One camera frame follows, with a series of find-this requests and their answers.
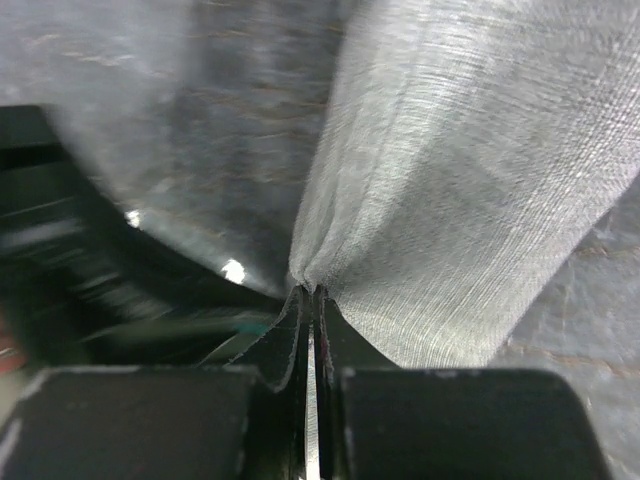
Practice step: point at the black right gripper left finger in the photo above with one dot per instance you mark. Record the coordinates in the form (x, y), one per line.
(242, 420)

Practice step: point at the grey cloth napkin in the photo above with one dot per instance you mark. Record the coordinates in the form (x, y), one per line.
(469, 146)

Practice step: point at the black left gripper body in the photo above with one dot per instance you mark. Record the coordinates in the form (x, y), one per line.
(80, 285)

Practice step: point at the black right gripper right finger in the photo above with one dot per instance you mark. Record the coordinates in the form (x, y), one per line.
(377, 420)

